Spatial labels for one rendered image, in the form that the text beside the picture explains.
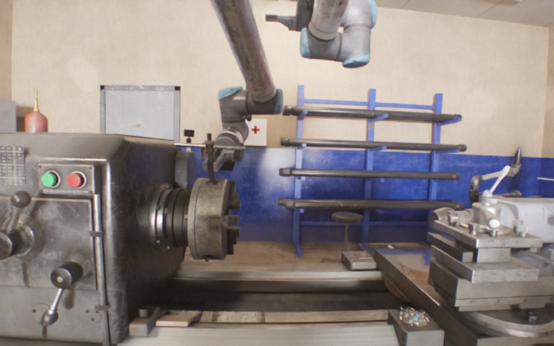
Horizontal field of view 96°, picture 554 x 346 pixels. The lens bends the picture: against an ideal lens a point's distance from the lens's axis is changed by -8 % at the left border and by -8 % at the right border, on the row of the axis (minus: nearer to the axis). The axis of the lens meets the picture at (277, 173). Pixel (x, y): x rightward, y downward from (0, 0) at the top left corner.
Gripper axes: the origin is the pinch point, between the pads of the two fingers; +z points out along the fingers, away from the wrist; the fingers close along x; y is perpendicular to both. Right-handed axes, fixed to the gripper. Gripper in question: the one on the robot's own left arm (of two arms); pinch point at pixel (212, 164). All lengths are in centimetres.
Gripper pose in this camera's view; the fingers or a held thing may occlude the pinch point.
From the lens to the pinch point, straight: 82.0
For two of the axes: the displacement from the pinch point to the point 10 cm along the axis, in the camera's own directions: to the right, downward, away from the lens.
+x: 9.9, 0.8, -0.7
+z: -1.0, 4.4, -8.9
